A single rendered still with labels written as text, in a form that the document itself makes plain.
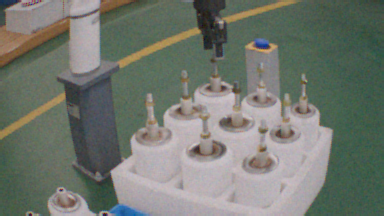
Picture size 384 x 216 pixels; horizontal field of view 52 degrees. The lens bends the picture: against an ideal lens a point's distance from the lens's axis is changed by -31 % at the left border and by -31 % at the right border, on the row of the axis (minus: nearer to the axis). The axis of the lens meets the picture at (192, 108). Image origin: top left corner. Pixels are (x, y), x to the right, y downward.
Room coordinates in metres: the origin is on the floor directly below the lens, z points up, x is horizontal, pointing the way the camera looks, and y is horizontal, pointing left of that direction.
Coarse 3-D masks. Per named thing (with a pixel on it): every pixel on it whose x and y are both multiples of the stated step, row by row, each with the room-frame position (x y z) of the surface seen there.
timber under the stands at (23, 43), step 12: (108, 0) 3.06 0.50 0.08; (120, 0) 3.11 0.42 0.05; (132, 0) 3.19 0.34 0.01; (60, 24) 2.71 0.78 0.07; (0, 36) 2.83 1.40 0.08; (12, 36) 2.72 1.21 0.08; (24, 36) 2.61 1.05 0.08; (36, 36) 2.55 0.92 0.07; (48, 36) 2.63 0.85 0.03; (0, 48) 2.47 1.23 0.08; (12, 48) 2.40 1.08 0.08; (24, 48) 2.47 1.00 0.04; (0, 60) 2.30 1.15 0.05; (12, 60) 2.38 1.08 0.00
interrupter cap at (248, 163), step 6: (252, 156) 0.84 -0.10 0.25; (270, 156) 0.83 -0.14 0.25; (276, 156) 0.82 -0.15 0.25; (246, 162) 0.82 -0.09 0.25; (252, 162) 0.82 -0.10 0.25; (270, 162) 0.81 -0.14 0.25; (276, 162) 0.80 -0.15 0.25; (246, 168) 0.80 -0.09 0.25; (252, 168) 0.80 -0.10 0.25; (258, 168) 0.79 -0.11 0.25; (264, 168) 0.79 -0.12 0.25; (270, 168) 0.79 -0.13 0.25
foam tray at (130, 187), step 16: (320, 128) 1.04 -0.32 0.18; (320, 144) 0.96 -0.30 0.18; (128, 160) 0.97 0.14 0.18; (304, 160) 0.93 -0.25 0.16; (320, 160) 0.95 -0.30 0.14; (112, 176) 0.92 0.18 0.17; (128, 176) 0.91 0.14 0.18; (176, 176) 0.90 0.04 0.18; (304, 176) 0.85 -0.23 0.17; (320, 176) 0.97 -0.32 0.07; (128, 192) 0.90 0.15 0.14; (144, 192) 0.87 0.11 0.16; (160, 192) 0.85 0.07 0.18; (176, 192) 0.84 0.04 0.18; (224, 192) 0.83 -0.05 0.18; (288, 192) 0.79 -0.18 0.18; (304, 192) 0.86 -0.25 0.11; (144, 208) 0.88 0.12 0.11; (160, 208) 0.85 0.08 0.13; (176, 208) 0.83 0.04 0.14; (192, 208) 0.81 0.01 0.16; (208, 208) 0.79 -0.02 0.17; (224, 208) 0.77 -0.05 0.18; (240, 208) 0.76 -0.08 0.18; (256, 208) 0.75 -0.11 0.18; (272, 208) 0.74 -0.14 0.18; (288, 208) 0.78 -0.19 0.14; (304, 208) 0.89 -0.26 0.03
